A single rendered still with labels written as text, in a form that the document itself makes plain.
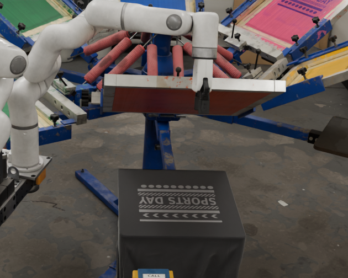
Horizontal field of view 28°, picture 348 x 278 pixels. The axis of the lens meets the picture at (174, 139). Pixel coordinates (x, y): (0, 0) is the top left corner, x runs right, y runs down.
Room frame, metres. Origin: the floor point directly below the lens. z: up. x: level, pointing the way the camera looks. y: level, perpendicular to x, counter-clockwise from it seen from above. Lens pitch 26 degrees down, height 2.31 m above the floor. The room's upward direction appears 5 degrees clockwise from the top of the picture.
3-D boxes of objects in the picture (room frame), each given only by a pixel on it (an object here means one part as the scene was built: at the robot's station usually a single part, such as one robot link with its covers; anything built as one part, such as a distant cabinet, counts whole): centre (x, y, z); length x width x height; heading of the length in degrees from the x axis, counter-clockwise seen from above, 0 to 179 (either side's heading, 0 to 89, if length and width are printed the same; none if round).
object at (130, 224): (2.27, -0.03, 0.95); 0.48 x 0.44 x 0.01; 7
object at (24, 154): (2.12, 0.53, 1.21); 0.16 x 0.13 x 0.15; 80
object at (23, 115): (2.13, 0.51, 1.37); 0.13 x 0.10 x 0.16; 167
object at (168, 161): (2.76, 0.03, 0.89); 1.24 x 0.06 x 0.06; 7
